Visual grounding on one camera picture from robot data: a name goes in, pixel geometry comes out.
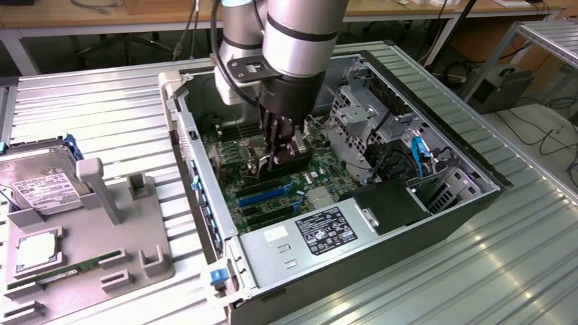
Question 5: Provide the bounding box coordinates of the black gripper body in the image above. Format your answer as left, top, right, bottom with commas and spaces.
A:
257, 70, 328, 121

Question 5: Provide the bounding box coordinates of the CPU socket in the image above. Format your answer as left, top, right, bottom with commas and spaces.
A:
237, 135, 273, 162

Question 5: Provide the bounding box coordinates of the black RAM slot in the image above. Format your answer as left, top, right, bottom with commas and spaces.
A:
220, 125, 258, 138
217, 122, 257, 135
289, 148, 312, 165
276, 152, 313, 171
221, 130, 262, 143
214, 118, 254, 131

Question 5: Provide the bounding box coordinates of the black expansion slot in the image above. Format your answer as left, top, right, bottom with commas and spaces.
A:
245, 207, 296, 227
234, 179, 292, 201

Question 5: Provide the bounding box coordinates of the silver perforated disk bay cage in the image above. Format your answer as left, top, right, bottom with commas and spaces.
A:
329, 56, 424, 186

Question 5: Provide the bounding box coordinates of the blue expansion slot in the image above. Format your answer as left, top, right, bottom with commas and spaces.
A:
238, 189, 296, 209

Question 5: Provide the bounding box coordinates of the silver chipset heatsink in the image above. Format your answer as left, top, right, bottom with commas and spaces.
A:
309, 187, 340, 207

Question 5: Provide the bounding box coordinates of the green Dell motherboard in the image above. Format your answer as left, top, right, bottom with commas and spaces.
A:
198, 113, 349, 234

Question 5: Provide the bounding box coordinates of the black plastic cover box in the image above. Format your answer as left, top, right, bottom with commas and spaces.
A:
352, 180, 436, 237

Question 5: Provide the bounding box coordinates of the silver power supply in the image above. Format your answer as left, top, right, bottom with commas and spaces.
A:
238, 197, 386, 295

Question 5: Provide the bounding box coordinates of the black and silver PC case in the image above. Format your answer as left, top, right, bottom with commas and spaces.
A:
157, 49, 515, 325

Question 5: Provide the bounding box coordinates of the silver slotted disk bay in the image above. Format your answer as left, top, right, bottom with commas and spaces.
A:
405, 165, 485, 217

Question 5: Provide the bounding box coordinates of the black chair base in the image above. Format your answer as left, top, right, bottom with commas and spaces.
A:
75, 31, 184, 66

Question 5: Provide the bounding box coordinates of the wooden desk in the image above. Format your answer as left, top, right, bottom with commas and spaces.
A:
0, 0, 567, 39

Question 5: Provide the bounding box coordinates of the grey parts rack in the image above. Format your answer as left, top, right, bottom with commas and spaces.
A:
0, 158, 180, 325

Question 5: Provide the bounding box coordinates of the green RAM stick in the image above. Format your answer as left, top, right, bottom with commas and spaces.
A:
6, 249, 115, 290

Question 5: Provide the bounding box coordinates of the silver CPU chip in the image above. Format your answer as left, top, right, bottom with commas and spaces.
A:
15, 232, 63, 272

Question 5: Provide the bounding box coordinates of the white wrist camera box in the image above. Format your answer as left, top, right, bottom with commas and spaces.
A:
214, 56, 282, 107

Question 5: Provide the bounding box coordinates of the black wire in cage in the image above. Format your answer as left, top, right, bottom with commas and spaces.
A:
365, 110, 396, 171

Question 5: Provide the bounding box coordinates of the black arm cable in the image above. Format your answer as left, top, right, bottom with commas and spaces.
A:
209, 0, 225, 70

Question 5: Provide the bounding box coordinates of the bright blue flat wire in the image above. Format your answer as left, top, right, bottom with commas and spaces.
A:
412, 134, 432, 179

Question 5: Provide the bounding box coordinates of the hanging grey cable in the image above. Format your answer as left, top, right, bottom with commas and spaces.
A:
173, 0, 201, 56

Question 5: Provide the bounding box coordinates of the grey box with black handle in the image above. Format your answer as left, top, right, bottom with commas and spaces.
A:
467, 65, 536, 115

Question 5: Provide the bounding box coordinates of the hard disk with blue bracket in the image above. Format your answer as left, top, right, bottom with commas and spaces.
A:
0, 133, 87, 217

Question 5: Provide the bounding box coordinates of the metal slat shelf frame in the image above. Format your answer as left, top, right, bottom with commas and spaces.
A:
496, 20, 578, 102

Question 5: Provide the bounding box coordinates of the thin blue wire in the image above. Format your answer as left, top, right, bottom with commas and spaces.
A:
0, 184, 22, 209

